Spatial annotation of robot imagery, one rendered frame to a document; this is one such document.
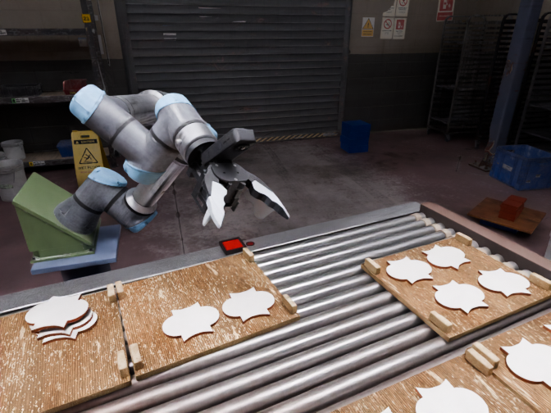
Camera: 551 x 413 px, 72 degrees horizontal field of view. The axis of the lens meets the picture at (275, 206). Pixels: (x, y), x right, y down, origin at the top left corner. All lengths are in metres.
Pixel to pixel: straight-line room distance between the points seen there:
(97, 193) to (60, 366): 0.64
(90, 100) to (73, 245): 0.78
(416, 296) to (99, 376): 0.81
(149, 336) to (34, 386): 0.24
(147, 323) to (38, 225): 0.62
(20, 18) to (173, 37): 1.73
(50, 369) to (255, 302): 0.48
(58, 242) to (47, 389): 0.66
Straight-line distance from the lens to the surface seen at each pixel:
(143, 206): 1.40
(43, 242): 1.53
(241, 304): 1.04
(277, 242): 1.36
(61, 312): 1.10
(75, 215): 1.49
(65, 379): 0.99
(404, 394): 0.90
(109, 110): 0.83
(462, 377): 0.97
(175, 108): 0.79
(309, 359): 0.95
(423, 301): 1.13
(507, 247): 1.48
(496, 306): 1.20
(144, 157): 0.81
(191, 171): 0.75
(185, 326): 1.00
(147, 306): 1.10
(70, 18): 5.66
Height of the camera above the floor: 1.61
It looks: 25 degrees down
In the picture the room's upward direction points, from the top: straight up
